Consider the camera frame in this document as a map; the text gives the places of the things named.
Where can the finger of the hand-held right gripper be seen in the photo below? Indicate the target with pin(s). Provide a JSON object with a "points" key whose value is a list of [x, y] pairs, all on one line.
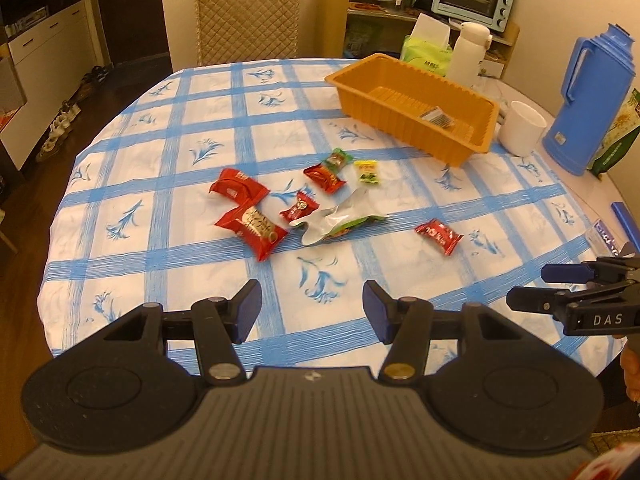
{"points": [[530, 297], [565, 272]]}

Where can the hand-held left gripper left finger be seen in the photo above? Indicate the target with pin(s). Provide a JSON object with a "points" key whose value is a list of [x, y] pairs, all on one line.
{"points": [[247, 310]]}

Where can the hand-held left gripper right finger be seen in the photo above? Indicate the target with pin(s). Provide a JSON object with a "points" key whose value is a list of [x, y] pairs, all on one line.
{"points": [[377, 310]]}

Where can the small red candy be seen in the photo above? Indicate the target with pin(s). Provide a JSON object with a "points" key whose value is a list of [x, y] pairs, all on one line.
{"points": [[299, 207]]}

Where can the large red snack packet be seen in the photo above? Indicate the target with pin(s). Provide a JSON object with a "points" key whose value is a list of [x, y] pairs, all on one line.
{"points": [[237, 187], [252, 227]]}

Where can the yellow green candy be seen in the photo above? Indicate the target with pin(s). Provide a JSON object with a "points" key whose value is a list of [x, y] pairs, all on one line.
{"points": [[366, 171]]}

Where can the orange plastic tray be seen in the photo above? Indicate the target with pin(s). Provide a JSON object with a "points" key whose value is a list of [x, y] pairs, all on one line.
{"points": [[400, 90]]}

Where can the person's right hand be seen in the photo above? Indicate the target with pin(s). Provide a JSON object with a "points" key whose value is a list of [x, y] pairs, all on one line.
{"points": [[632, 375]]}

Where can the clear plastic packet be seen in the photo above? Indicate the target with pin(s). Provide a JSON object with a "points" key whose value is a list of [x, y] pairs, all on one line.
{"points": [[607, 237]]}

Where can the silver green open wrapper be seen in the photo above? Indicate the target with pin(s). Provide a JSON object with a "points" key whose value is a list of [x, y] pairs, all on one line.
{"points": [[332, 222]]}

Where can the green printed bag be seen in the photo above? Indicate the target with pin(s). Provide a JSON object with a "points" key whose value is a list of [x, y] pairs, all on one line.
{"points": [[620, 140]]}

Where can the white mug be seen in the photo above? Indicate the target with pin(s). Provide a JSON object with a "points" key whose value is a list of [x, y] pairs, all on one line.
{"points": [[520, 127]]}

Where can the blue thermos jug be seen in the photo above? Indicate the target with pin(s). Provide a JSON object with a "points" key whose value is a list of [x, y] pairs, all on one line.
{"points": [[590, 110]]}

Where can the small clear packet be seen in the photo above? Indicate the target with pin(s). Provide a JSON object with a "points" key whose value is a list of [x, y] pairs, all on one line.
{"points": [[437, 117]]}

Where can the white thermos bottle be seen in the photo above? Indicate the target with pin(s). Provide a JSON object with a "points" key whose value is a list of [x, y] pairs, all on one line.
{"points": [[467, 55]]}

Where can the green tissue pack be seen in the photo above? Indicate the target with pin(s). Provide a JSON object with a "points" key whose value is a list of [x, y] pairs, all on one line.
{"points": [[425, 52]]}

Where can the row of shoes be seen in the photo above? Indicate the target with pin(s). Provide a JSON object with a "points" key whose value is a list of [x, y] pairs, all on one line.
{"points": [[62, 120]]}

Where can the beige quilted chair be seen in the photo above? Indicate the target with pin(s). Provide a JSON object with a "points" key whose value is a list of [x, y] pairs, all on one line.
{"points": [[245, 15]]}

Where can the wooden shelf unit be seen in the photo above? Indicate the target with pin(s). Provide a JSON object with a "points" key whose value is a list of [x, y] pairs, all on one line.
{"points": [[335, 10]]}

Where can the dark door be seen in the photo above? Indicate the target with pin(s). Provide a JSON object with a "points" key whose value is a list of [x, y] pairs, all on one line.
{"points": [[135, 10]]}

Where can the white cabinet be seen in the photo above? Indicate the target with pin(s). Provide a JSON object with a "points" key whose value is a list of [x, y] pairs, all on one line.
{"points": [[45, 60]]}

